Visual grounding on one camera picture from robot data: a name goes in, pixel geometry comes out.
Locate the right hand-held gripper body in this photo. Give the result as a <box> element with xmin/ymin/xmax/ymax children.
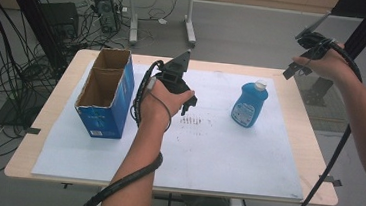
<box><xmin>291</xmin><ymin>8</ymin><xmax>348</xmax><ymax>65</ymax></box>

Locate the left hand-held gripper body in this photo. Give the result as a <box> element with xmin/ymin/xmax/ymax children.
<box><xmin>153</xmin><ymin>46</ymin><xmax>196</xmax><ymax>96</ymax></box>

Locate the person's left hand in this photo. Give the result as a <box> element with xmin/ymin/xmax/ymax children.
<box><xmin>130</xmin><ymin>77</ymin><xmax>197</xmax><ymax>136</ymax></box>

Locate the person's right hand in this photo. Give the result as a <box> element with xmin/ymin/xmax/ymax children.
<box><xmin>289</xmin><ymin>38</ymin><xmax>362</xmax><ymax>88</ymax></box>

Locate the white sheet mat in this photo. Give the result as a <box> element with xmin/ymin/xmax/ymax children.
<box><xmin>30</xmin><ymin>54</ymin><xmax>315</xmax><ymax>203</ymax></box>

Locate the black flat floor panel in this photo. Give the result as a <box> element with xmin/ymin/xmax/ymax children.
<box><xmin>0</xmin><ymin>86</ymin><xmax>50</xmax><ymax>130</ymax></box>

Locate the blue cardboard box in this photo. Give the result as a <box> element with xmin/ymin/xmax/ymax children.
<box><xmin>71</xmin><ymin>45</ymin><xmax>138</xmax><ymax>141</ymax></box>

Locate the small metal clip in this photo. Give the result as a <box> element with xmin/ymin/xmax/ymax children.
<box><xmin>22</xmin><ymin>126</ymin><xmax>42</xmax><ymax>136</ymax></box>
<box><xmin>317</xmin><ymin>174</ymin><xmax>344</xmax><ymax>188</ymax></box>

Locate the light wooden table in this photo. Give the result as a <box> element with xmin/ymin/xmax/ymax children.
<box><xmin>0</xmin><ymin>42</ymin><xmax>350</xmax><ymax>206</ymax></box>

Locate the black equipment case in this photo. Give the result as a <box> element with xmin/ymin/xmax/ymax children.
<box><xmin>37</xmin><ymin>0</ymin><xmax>82</xmax><ymax>42</ymax></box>

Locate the blue plastic bottle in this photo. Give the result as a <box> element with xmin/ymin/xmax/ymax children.
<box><xmin>229</xmin><ymin>77</ymin><xmax>270</xmax><ymax>130</ymax></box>

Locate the thin grey left gripper cable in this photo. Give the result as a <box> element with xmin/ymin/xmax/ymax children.
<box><xmin>142</xmin><ymin>75</ymin><xmax>177</xmax><ymax>134</ymax></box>

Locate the thick black right gripper cable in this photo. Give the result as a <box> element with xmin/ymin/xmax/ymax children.
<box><xmin>281</xmin><ymin>34</ymin><xmax>366</xmax><ymax>206</ymax></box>

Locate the thick black left gripper cable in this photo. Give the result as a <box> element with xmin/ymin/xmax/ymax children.
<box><xmin>78</xmin><ymin>54</ymin><xmax>173</xmax><ymax>206</ymax></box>

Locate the white-legged desk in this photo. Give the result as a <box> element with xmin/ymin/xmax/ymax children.
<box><xmin>102</xmin><ymin>0</ymin><xmax>229</xmax><ymax>52</ymax></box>

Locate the thick black gripper cable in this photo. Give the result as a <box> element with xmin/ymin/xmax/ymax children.
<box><xmin>281</xmin><ymin>34</ymin><xmax>366</xmax><ymax>206</ymax></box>
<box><xmin>78</xmin><ymin>54</ymin><xmax>173</xmax><ymax>206</ymax></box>

